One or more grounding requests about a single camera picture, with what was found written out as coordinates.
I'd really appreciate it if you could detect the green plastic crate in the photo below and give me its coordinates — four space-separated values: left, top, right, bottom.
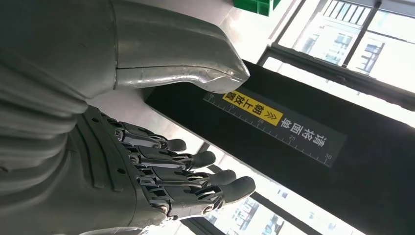
232 0 282 17

